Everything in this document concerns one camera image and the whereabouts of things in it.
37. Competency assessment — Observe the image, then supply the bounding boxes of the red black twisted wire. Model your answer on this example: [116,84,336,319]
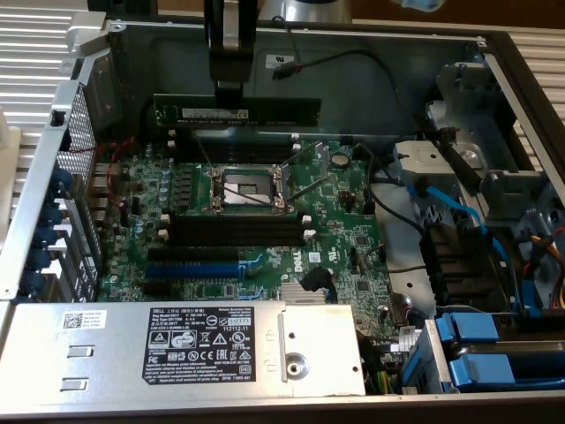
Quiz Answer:
[65,135,137,211]

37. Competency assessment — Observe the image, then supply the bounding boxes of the silver chipset heatsink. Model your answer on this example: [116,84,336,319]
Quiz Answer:
[281,282,330,307]

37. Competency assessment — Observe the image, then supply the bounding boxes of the black diagonal strap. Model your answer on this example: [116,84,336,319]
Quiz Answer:
[412,113,483,189]

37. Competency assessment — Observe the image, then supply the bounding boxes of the silver ethernet port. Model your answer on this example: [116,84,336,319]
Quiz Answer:
[90,162,123,178]

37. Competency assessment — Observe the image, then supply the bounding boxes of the yellow orange power wires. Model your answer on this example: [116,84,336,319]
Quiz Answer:
[520,233,565,310]

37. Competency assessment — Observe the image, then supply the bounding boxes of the grey drive cage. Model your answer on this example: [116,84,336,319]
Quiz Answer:
[423,61,531,178]

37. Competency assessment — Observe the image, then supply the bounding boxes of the green RAM stick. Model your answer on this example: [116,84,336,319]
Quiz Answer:
[153,92,322,129]

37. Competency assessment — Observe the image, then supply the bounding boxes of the silver metal bracket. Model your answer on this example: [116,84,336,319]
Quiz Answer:
[65,11,108,61]

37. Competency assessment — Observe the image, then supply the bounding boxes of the blue drive caddy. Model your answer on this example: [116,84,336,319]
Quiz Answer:
[399,317,565,395]

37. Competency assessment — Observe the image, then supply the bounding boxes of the silver disk bay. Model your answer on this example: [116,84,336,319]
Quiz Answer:
[392,140,486,231]

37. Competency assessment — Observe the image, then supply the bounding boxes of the black RAM slot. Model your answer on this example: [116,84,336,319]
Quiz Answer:
[170,212,305,222]
[157,228,316,247]
[167,140,302,156]
[167,128,295,143]
[169,226,306,238]
[160,214,313,230]
[178,152,296,163]
[176,137,301,150]

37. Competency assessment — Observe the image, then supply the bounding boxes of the grey metal PC case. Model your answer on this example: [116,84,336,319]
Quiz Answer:
[0,11,565,424]

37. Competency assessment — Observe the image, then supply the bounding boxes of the green Dell motherboard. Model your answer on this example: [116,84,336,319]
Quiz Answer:
[94,139,398,350]

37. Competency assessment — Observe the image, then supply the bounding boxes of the white wire label tag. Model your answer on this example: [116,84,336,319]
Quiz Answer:
[394,325,419,354]

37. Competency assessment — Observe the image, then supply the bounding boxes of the dark blue slot clip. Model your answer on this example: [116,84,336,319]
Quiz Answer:
[26,247,53,271]
[20,269,46,296]
[34,225,59,249]
[40,203,64,227]
[49,169,72,196]

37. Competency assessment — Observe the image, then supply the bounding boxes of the blue SATA wire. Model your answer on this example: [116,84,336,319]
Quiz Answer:
[406,176,546,317]

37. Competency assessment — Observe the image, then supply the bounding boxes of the CPU socket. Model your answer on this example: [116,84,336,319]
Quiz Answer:
[207,163,293,216]

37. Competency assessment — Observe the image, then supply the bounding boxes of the blue expansion slot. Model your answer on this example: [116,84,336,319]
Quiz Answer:
[144,261,242,279]

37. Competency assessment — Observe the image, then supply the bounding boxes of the grey plastic bracket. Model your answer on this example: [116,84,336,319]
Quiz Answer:
[479,170,558,222]

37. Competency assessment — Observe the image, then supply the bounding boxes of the blue disk caddy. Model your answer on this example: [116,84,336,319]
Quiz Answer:
[434,311,501,344]
[446,352,518,392]

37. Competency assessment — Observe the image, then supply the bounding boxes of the black wire with connector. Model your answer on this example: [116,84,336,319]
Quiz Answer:
[269,15,401,136]

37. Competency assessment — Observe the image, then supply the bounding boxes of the yellow green wires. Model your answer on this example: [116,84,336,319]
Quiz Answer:
[365,369,396,395]

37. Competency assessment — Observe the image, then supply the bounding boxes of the thin black wire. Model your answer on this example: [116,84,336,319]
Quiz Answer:
[369,176,427,235]

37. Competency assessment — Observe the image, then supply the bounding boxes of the thin metal locking lever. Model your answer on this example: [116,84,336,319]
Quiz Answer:
[286,174,332,208]
[196,134,216,174]

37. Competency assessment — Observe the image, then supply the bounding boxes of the long black expansion slot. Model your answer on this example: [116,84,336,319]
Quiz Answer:
[147,246,240,263]

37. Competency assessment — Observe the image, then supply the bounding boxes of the silver power supply unit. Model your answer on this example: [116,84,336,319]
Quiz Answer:
[0,302,367,397]

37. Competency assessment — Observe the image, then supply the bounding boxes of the short black expansion slot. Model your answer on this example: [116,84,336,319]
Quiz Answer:
[141,280,174,297]

